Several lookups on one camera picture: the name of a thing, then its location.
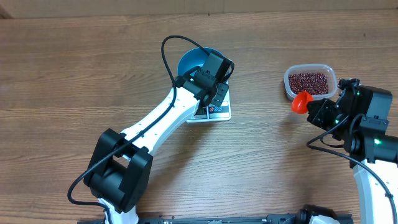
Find white digital kitchen scale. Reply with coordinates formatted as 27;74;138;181
187;83;231;123

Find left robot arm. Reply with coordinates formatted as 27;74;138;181
83;48;233;223

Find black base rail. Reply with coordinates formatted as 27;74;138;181
93;205;354;224

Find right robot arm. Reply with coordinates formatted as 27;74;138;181
306;78;397;223

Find clear plastic container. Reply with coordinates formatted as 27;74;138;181
284;63;337;101

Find blue bowl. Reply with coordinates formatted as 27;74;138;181
177;47;234;77

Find red measuring scoop blue handle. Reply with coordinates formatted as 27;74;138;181
291;91;313;114

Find red beans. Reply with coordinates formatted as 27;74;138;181
288;73;329;95

